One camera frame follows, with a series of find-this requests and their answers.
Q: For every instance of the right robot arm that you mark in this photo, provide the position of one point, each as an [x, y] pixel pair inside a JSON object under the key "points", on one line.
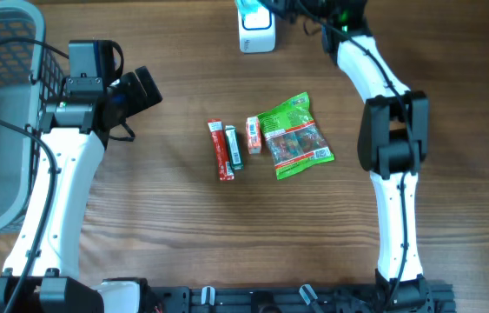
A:
{"points": [[392, 145]]}

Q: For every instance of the small red candy pack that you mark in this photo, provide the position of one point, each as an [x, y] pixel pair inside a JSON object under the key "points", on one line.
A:
{"points": [[253, 132]]}

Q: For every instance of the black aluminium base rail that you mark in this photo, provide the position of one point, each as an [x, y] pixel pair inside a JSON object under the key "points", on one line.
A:
{"points": [[353, 298]]}

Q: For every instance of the green stick pack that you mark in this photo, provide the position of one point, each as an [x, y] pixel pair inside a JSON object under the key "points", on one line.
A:
{"points": [[233, 147]]}

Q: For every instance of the teal white tissue pack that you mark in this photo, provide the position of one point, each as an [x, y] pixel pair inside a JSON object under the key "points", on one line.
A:
{"points": [[249, 8]]}

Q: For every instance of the green snack bag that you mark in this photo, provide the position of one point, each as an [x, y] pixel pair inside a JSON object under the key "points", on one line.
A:
{"points": [[293, 138]]}

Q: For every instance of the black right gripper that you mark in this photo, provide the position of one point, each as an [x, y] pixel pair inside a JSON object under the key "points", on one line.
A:
{"points": [[294, 8]]}

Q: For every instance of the white barcode scanner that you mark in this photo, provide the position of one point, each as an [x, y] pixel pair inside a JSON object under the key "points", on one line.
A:
{"points": [[257, 31]]}

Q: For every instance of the grey plastic shopping basket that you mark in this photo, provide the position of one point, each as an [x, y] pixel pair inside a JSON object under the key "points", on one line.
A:
{"points": [[29, 75]]}

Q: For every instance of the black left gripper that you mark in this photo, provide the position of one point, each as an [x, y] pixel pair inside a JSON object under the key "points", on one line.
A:
{"points": [[140, 100]]}

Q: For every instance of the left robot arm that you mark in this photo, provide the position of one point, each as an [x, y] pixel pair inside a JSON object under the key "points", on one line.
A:
{"points": [[41, 272]]}

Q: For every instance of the red stick pack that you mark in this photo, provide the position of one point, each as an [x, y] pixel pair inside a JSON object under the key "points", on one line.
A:
{"points": [[221, 152]]}

